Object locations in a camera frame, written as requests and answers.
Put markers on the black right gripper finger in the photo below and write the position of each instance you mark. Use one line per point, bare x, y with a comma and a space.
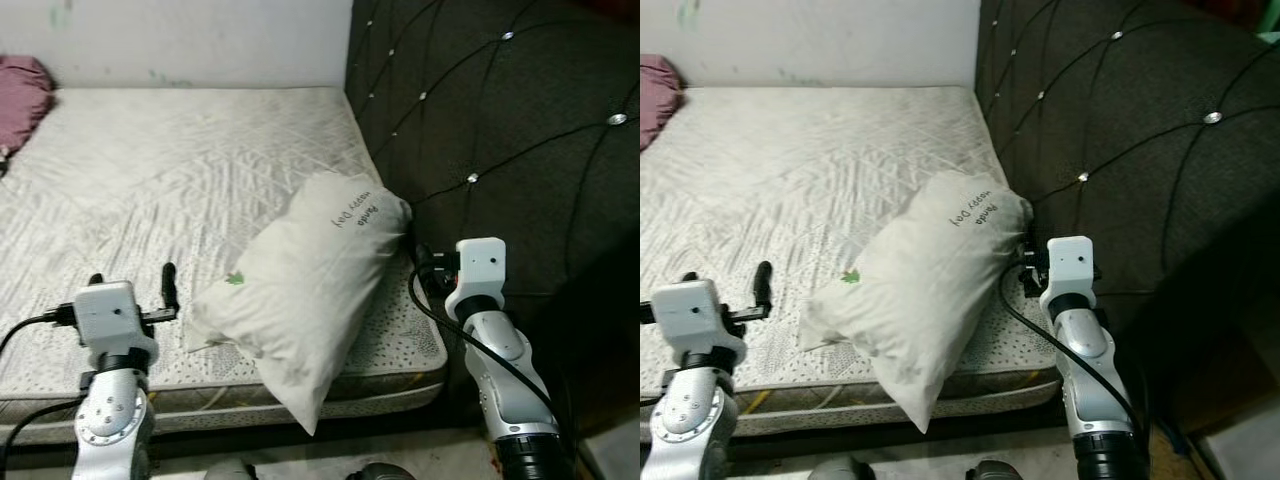
420, 254
1027, 252

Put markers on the beige printed pillow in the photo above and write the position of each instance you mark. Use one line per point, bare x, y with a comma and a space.
310, 290
930, 290

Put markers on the purple cartoon print quilt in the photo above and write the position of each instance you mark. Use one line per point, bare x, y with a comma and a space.
658, 100
22, 100

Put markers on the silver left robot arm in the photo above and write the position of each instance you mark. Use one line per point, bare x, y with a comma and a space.
115, 420
690, 425

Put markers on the white patterned mattress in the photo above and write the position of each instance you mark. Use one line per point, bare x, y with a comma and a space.
150, 170
800, 170

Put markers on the dark bed base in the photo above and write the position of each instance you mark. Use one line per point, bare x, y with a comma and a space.
850, 445
200, 440

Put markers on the dark tufted headboard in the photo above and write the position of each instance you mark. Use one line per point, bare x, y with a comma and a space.
1150, 150
520, 150

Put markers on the silver robot left leg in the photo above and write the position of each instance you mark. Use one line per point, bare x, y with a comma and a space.
230, 470
835, 470

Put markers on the silver robot leg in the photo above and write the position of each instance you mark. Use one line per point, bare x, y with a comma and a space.
230, 470
385, 472
993, 472
835, 470

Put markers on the silver robot right leg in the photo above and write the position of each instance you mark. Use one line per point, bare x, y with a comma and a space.
993, 472
385, 472

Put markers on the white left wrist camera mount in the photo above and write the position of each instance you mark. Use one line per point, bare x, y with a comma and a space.
695, 310
112, 312

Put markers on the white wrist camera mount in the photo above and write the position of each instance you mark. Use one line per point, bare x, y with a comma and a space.
480, 262
112, 312
695, 310
1070, 260

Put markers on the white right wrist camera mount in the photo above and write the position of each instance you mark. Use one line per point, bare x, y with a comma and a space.
1070, 260
480, 262

